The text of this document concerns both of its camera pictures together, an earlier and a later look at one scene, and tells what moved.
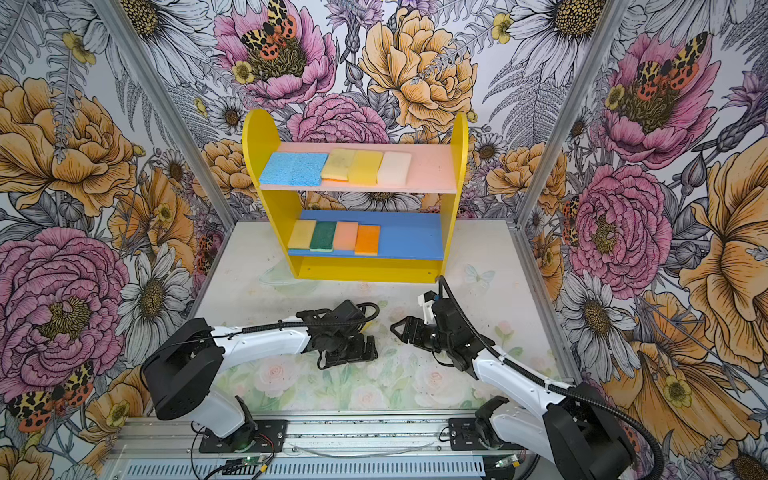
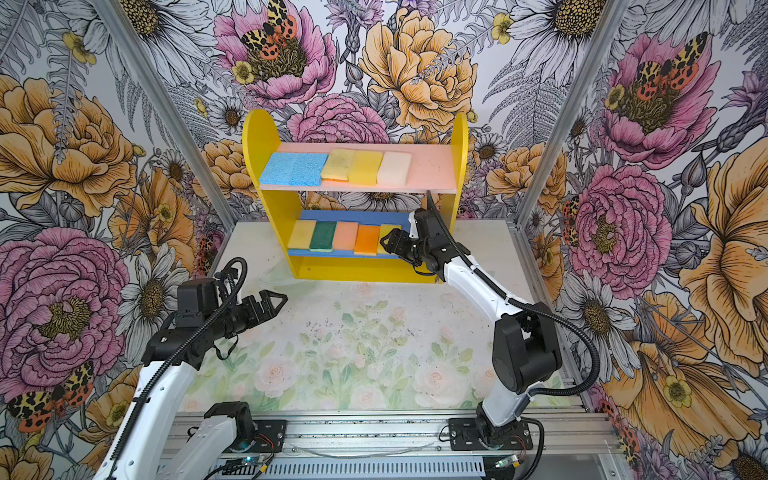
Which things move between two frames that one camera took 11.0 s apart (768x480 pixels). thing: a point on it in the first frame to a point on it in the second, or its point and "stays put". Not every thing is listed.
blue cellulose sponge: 289,168 stays put
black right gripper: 411,323 to 396,242
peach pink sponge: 345,236 stays put
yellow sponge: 364,167 stays put
